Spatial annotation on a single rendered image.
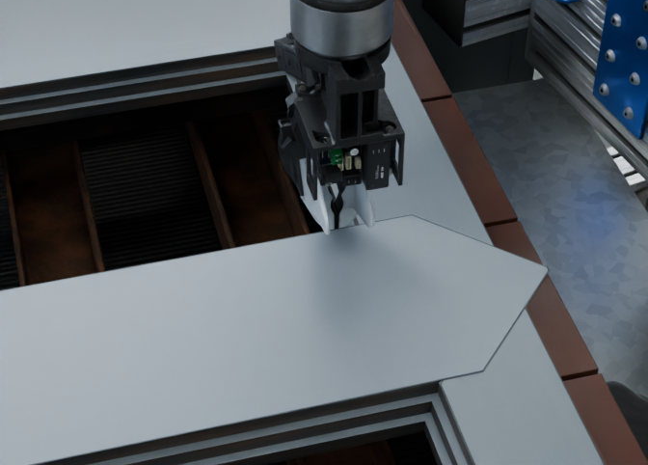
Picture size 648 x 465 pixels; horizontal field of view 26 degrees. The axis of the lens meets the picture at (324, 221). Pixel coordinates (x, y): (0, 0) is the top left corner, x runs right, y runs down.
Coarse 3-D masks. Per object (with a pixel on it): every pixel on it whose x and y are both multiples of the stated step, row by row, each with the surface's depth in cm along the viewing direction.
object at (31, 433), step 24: (24, 288) 112; (0, 312) 110; (24, 312) 110; (0, 336) 109; (24, 336) 109; (0, 360) 107; (24, 360) 107; (0, 384) 105; (24, 384) 105; (0, 408) 103; (24, 408) 103; (0, 432) 102; (24, 432) 102; (48, 432) 102; (0, 456) 100; (24, 456) 100; (48, 456) 100
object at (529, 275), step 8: (504, 256) 115; (512, 256) 115; (512, 264) 114; (520, 264) 114; (528, 264) 114; (536, 264) 114; (512, 272) 114; (520, 272) 114; (528, 272) 114; (536, 272) 114; (544, 272) 114; (520, 280) 113; (528, 280) 113; (536, 280) 113; (528, 288) 112; (536, 288) 112; (528, 296) 112
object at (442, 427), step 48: (0, 96) 132; (48, 96) 133; (96, 96) 134; (144, 96) 135; (192, 96) 136; (336, 192) 125; (432, 384) 105; (240, 432) 103; (288, 432) 104; (336, 432) 105; (384, 432) 106; (432, 432) 105
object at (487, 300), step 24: (432, 240) 116; (456, 240) 116; (432, 264) 114; (456, 264) 114; (480, 264) 114; (504, 264) 114; (456, 288) 112; (480, 288) 112; (504, 288) 112; (456, 312) 110; (480, 312) 110; (504, 312) 110; (480, 336) 108; (504, 336) 109; (480, 360) 107
